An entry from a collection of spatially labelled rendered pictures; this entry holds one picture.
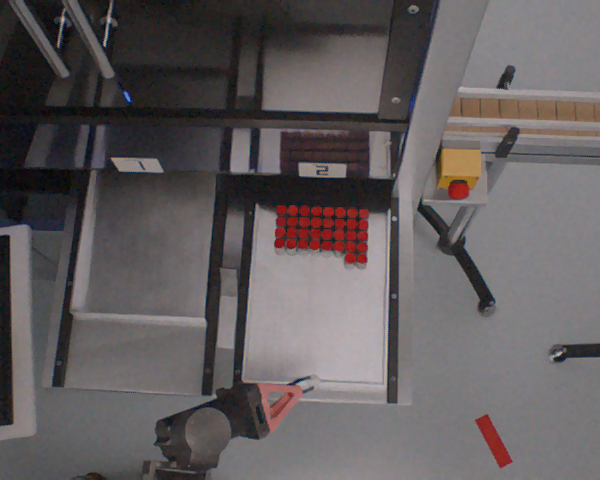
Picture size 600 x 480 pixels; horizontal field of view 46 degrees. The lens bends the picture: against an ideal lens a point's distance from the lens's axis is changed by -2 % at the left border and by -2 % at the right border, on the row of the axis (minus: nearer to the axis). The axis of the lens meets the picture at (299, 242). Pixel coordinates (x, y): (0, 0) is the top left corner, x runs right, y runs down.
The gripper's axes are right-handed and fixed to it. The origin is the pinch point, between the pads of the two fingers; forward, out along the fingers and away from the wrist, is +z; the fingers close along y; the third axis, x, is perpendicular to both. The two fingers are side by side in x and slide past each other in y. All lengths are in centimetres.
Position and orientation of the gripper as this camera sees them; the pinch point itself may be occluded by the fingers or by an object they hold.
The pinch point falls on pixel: (292, 391)
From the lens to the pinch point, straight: 101.8
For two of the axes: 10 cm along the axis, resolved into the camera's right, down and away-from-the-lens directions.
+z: 8.2, -2.2, 5.2
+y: -5.0, 1.4, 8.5
